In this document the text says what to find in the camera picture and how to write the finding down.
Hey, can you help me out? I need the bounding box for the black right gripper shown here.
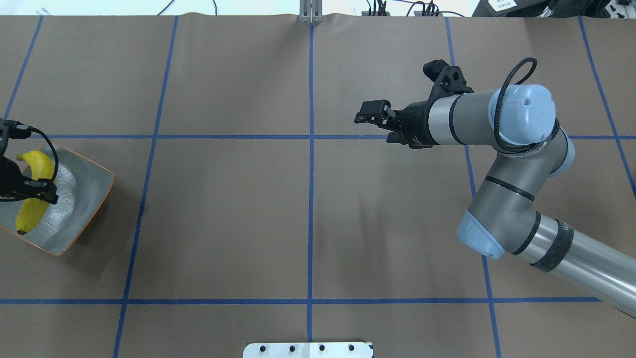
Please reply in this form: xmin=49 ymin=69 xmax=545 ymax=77
xmin=354 ymin=100 xmax=439 ymax=149

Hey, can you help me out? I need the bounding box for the yellow banana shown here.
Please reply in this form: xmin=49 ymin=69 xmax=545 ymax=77
xmin=14 ymin=150 xmax=55 ymax=234

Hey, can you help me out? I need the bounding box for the black braided cable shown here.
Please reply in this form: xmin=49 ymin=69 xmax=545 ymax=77
xmin=20 ymin=126 xmax=60 ymax=185
xmin=496 ymin=57 xmax=560 ymax=153

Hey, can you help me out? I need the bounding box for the black braided left cable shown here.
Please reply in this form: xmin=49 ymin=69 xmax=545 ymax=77
xmin=20 ymin=126 xmax=60 ymax=185

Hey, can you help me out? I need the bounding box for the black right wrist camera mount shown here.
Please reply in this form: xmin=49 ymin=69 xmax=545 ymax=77
xmin=422 ymin=59 xmax=474 ymax=100

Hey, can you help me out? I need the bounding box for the grey square plate orange rim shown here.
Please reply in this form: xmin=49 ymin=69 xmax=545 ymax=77
xmin=0 ymin=145 xmax=114 ymax=257

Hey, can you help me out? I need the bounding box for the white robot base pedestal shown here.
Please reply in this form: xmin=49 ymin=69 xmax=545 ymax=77
xmin=242 ymin=342 xmax=375 ymax=358

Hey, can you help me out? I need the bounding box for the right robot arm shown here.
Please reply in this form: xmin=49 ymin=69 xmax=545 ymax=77
xmin=354 ymin=80 xmax=635 ymax=317

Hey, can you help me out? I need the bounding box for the black braided right cable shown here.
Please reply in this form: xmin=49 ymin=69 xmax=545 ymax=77
xmin=496 ymin=57 xmax=560 ymax=153

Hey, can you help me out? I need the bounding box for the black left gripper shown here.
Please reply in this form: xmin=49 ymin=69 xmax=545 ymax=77
xmin=0 ymin=157 xmax=59 ymax=205

